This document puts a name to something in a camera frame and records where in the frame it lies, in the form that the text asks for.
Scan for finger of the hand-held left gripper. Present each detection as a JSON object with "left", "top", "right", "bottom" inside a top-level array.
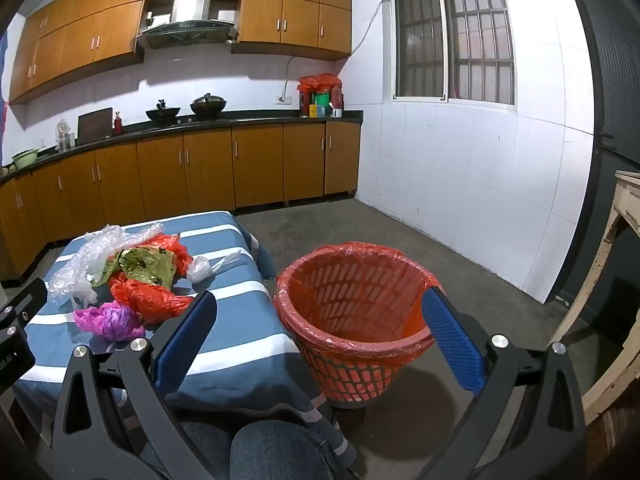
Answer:
[{"left": 0, "top": 279, "right": 49, "bottom": 335}]

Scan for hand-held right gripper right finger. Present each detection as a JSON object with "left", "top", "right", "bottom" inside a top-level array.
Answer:
[{"left": 415, "top": 285, "right": 587, "bottom": 480}]

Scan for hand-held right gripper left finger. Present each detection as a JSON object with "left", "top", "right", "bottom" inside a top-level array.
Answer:
[{"left": 50, "top": 289, "right": 236, "bottom": 480}]

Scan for large clear plastic bag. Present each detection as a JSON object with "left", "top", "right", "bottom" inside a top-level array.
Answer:
[{"left": 47, "top": 224, "right": 165, "bottom": 307}]

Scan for purple plastic bag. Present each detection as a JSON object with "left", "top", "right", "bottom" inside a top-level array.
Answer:
[{"left": 73, "top": 301, "right": 146, "bottom": 342}]

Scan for small white plastic bag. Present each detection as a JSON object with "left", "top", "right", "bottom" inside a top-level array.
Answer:
[{"left": 186, "top": 251, "right": 243, "bottom": 284}]

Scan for green foil bag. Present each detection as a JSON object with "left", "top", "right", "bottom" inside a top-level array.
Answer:
[{"left": 95, "top": 246, "right": 177, "bottom": 291}]

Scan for red lattice waste basket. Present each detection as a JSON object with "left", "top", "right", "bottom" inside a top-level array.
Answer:
[{"left": 274, "top": 241, "right": 446, "bottom": 408}]

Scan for blue white striped tablecloth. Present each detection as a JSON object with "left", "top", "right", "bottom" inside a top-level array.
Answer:
[{"left": 12, "top": 210, "right": 358, "bottom": 466}]

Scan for person's jeans leg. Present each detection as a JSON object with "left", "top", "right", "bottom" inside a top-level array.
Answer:
[{"left": 140, "top": 420, "right": 336, "bottom": 480}]

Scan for glass jar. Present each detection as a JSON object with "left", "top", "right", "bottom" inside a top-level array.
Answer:
[{"left": 56, "top": 119, "right": 76, "bottom": 153}]

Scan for row of wooden base cabinets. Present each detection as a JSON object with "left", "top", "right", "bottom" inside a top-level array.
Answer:
[{"left": 0, "top": 121, "right": 362, "bottom": 281}]

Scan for brown cutting board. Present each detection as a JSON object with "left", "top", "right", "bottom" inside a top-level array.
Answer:
[{"left": 76, "top": 107, "right": 114, "bottom": 145}]

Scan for cream wooden table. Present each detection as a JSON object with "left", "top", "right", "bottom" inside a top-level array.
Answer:
[{"left": 547, "top": 170, "right": 640, "bottom": 426}]

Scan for black wok with lid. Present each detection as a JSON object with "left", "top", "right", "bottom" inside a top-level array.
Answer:
[{"left": 190, "top": 93, "right": 228, "bottom": 121}]

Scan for black kitchen countertop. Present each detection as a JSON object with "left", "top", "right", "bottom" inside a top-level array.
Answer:
[{"left": 0, "top": 110, "right": 363, "bottom": 186}]

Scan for red bag on canisters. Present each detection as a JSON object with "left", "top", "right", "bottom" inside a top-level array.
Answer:
[{"left": 297, "top": 73, "right": 343, "bottom": 93}]

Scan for dark door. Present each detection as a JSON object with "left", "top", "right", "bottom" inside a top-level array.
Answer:
[{"left": 542, "top": 0, "right": 640, "bottom": 321}]

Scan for barred window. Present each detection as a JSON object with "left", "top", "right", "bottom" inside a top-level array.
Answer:
[{"left": 382, "top": 0, "right": 517, "bottom": 107}]

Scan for steel range hood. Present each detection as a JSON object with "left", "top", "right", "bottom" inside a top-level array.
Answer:
[{"left": 132, "top": 0, "right": 240, "bottom": 51}]

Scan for black wok with handle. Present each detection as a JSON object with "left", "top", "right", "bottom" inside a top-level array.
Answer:
[{"left": 146, "top": 100, "right": 181, "bottom": 127}]

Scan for white wall cable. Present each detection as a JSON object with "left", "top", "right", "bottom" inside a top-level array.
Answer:
[{"left": 350, "top": 0, "right": 391, "bottom": 56}]

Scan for row of wooden wall cabinets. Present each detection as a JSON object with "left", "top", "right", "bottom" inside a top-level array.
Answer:
[{"left": 9, "top": 0, "right": 353, "bottom": 106}]

